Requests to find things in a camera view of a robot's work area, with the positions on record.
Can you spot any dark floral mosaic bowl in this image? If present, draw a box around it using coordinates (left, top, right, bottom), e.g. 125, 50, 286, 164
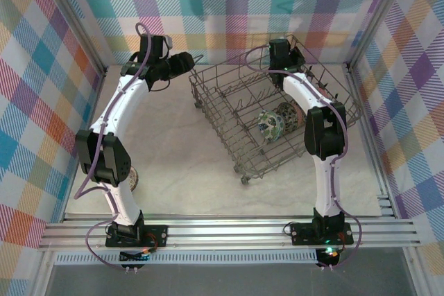
277, 101, 306, 133

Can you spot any green leaf pattern bowl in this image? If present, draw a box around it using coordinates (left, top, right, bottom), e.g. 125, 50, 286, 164
257, 109, 286, 143

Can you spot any grey wire dish rack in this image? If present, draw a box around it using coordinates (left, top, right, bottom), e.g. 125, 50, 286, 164
188, 34, 361, 186

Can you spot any small black controller board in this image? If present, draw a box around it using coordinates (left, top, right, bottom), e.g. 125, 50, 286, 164
316, 245, 341, 266
119, 247, 153, 264

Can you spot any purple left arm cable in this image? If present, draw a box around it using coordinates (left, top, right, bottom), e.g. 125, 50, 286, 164
74, 22, 155, 271

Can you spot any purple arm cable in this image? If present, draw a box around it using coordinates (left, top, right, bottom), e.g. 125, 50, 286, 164
74, 22, 155, 271
241, 45, 364, 271

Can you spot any aluminium frame post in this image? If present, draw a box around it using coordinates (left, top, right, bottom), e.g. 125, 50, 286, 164
37, 0, 108, 75
346, 0, 413, 68

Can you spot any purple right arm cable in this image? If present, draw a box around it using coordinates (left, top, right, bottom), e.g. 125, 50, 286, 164
241, 45, 364, 271

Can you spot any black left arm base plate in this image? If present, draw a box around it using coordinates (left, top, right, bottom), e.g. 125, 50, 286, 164
105, 225, 170, 249

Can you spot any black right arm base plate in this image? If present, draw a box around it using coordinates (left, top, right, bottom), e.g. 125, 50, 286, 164
290, 221, 354, 247

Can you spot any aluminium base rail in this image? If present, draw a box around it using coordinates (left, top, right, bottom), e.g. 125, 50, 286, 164
37, 218, 422, 251

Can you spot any white slotted cable duct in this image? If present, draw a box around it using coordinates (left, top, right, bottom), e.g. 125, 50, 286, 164
53, 252, 320, 266

